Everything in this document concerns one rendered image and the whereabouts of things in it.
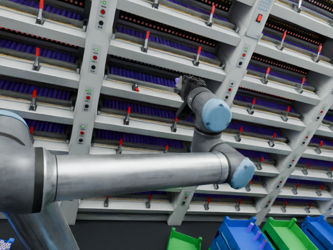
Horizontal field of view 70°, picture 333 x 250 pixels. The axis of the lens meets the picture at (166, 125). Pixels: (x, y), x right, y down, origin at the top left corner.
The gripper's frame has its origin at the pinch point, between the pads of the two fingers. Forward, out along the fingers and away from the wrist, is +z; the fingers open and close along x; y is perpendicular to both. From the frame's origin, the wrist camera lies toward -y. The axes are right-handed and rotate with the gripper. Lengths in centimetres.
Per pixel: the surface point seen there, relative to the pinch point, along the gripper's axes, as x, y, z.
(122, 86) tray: 21.0, -10.1, 18.4
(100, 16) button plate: 36.4, 17.5, 15.5
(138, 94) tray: 12.7, -12.0, 16.5
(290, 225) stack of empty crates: -91, -64, -15
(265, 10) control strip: -36, 41, 15
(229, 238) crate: -42, -65, -23
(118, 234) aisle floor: 5, -100, 10
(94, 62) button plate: 35.4, -1.4, 15.8
